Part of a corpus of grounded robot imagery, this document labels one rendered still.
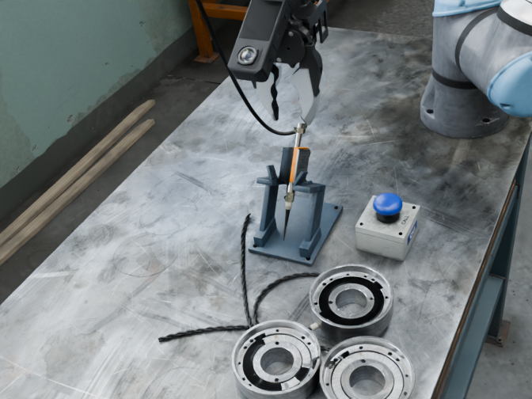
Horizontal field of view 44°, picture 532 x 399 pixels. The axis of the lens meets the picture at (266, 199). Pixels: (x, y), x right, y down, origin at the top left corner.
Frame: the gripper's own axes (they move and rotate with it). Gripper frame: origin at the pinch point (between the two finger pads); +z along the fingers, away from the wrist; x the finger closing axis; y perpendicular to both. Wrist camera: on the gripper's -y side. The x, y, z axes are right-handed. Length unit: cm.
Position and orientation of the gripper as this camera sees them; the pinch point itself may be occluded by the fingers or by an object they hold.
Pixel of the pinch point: (289, 117)
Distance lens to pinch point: 88.7
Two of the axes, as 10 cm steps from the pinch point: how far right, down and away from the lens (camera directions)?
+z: 1.3, 7.6, 6.4
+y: 4.1, -6.3, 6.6
